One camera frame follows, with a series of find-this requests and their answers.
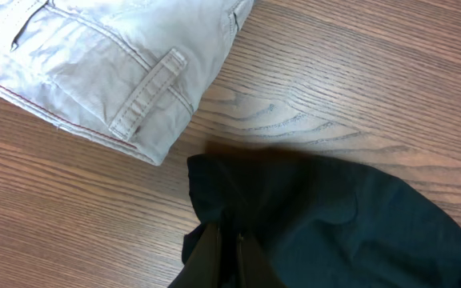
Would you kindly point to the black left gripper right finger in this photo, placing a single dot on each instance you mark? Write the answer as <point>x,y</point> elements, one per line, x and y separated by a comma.
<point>254,269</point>

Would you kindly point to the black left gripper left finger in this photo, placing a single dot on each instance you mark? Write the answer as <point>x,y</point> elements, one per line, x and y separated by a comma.
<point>201,255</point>

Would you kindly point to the black t-shirt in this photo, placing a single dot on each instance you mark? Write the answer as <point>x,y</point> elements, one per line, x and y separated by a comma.
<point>325,222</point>

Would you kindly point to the folded beige pants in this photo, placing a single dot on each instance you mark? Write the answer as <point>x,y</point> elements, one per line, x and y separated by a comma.
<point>127,74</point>

